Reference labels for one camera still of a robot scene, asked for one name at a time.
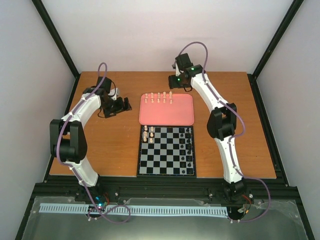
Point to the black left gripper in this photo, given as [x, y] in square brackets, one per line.
[119, 108]

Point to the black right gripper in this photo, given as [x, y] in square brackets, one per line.
[172, 84]

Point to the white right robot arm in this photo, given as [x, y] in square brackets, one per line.
[222, 121]

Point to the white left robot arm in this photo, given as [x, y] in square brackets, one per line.
[67, 137]

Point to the pink plastic tray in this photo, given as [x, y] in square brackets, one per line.
[179, 113]

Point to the black white chessboard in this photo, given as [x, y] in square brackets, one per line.
[162, 157]

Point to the black king piece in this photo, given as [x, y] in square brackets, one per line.
[189, 146]

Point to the left black frame post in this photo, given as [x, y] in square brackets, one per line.
[44, 15]

